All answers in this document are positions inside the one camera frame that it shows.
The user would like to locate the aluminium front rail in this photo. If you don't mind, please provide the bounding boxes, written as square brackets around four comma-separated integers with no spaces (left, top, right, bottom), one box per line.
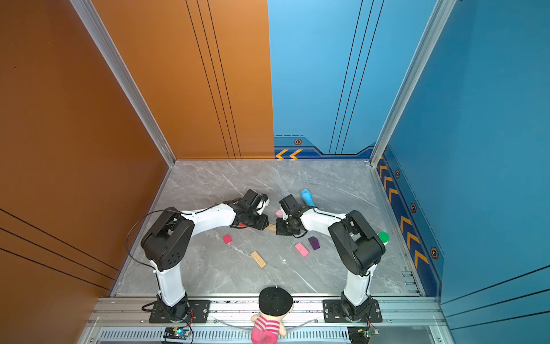
[85,296,448,328]

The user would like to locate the purple wood block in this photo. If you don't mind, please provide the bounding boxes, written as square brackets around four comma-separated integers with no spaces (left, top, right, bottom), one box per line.
[308,236,320,251]

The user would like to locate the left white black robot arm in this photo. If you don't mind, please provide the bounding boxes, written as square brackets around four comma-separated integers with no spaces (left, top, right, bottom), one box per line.
[140,189,269,318]

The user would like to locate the left green circuit board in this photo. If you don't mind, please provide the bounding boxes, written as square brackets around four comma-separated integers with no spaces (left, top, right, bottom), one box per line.
[163,327,194,343]

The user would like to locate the blue toy microphone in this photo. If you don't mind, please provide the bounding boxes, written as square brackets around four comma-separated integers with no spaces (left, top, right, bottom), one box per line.
[300,189,315,207]

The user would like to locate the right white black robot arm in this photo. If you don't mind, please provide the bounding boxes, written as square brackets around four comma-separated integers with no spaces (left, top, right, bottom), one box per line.
[276,195,390,321]

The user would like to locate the magenta cube left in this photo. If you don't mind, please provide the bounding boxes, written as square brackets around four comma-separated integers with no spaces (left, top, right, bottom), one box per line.
[223,234,232,245]

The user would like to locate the doll with black hat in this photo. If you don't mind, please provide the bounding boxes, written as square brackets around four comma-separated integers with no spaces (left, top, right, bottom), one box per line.
[251,286,294,344]

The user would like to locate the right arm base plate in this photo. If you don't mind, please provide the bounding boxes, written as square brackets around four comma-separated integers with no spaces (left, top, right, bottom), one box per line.
[323,298,383,323]

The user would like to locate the white bottle green cap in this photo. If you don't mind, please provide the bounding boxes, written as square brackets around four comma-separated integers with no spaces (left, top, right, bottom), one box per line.
[377,232,390,246]

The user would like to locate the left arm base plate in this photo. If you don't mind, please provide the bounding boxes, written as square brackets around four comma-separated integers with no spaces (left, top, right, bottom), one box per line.
[149,299,211,325]

